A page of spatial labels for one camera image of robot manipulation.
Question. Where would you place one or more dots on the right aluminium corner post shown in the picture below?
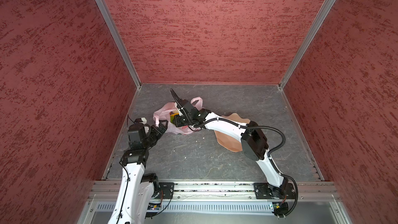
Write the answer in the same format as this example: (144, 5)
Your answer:
(314, 28)

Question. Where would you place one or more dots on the aluminium front rail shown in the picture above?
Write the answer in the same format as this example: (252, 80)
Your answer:
(308, 191)

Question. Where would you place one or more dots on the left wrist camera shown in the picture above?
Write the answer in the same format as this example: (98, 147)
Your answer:
(140, 120)

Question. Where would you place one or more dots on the right small circuit board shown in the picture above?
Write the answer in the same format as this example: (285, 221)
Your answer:
(280, 209)

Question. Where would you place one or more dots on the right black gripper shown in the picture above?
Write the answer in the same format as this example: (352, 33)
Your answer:
(178, 121)

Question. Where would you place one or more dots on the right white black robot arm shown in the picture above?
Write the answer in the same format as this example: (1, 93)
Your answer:
(251, 137)

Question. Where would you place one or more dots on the left aluminium corner post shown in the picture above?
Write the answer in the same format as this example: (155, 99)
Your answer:
(119, 42)

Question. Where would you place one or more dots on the aluminium corner post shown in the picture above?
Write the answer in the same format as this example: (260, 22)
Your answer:
(119, 42)
(314, 28)

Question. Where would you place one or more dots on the small circuit board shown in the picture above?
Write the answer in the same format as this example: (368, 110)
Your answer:
(154, 207)
(280, 209)

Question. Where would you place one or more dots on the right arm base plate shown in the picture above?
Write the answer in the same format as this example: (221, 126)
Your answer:
(267, 191)

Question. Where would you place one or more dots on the yellow fake fruit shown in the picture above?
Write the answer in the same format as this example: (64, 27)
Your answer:
(173, 118)

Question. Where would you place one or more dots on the pink plastic bag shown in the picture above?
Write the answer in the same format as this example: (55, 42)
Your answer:
(165, 113)

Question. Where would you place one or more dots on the left small circuit board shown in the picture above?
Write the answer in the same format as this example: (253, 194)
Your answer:
(154, 207)

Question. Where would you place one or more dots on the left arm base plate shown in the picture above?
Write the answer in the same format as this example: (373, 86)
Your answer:
(166, 190)

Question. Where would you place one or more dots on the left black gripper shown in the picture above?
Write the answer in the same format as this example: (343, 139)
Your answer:
(159, 133)

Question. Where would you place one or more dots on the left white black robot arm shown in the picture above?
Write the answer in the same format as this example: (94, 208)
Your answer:
(137, 188)

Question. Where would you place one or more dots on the white slotted cable duct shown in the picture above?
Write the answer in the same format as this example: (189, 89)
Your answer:
(251, 208)

